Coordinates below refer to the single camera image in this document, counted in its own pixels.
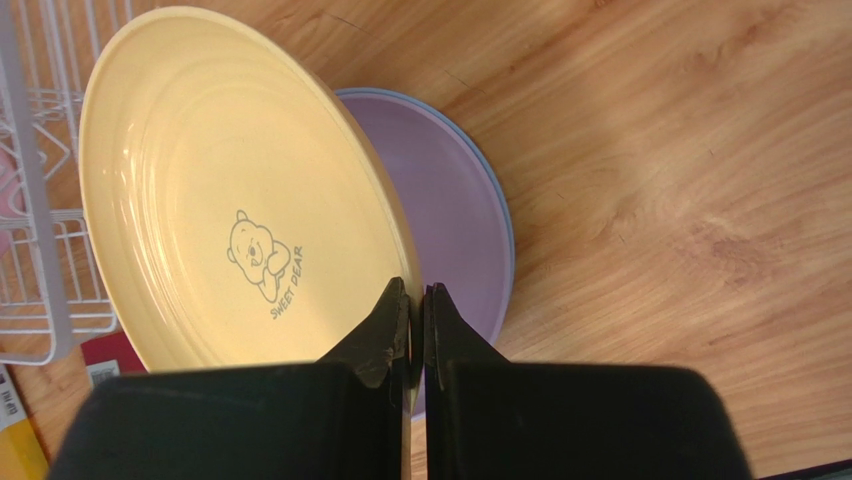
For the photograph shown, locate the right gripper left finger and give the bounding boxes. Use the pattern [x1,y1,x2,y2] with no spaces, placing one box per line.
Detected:
[48,278,411,479]

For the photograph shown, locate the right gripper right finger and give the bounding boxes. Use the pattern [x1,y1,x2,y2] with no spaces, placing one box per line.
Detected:
[423,284,751,479]

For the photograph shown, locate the purple plate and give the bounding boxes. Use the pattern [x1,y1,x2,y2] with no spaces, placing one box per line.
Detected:
[334,91,511,419]

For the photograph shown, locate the yellow plate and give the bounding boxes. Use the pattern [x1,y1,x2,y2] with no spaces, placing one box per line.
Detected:
[78,6,423,373]

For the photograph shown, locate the blue plate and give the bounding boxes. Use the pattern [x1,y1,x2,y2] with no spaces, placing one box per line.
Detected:
[334,87,516,347]

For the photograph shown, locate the pink plate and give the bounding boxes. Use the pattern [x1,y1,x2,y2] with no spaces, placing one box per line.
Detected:
[1,150,29,255]

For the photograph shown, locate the red folder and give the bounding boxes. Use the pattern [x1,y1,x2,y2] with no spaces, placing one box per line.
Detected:
[81,332,147,387]

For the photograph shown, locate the orange folder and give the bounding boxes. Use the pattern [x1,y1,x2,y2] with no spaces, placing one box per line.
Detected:
[0,364,51,480]

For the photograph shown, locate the white wire dish rack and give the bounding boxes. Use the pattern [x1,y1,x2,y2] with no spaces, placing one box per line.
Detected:
[1,1,149,366]

